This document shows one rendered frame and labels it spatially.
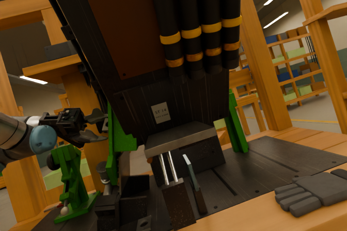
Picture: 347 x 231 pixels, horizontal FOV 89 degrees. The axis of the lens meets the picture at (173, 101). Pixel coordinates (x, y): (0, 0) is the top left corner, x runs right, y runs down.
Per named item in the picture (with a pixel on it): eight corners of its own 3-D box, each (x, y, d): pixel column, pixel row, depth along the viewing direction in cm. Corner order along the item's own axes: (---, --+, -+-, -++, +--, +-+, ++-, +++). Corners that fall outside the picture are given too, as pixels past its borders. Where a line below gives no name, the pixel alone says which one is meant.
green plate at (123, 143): (136, 168, 54) (134, 99, 54) (108, 170, 53) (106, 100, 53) (140, 157, 65) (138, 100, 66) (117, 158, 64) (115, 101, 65)
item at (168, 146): (218, 140, 38) (214, 127, 38) (147, 164, 37) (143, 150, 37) (187, 124, 77) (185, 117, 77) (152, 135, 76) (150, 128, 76)
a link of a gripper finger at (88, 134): (98, 136, 54) (73, 128, 56) (103, 147, 58) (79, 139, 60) (104, 129, 56) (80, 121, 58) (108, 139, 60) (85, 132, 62)
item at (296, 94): (334, 94, 534) (312, 22, 536) (267, 118, 490) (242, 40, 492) (317, 95, 588) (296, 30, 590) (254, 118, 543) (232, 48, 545)
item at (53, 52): (79, 52, 83) (75, 38, 83) (47, 61, 81) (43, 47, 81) (85, 56, 90) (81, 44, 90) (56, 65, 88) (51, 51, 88)
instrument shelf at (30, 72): (218, 24, 84) (216, 16, 84) (24, 77, 75) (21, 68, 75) (204, 43, 109) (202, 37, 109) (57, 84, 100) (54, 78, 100)
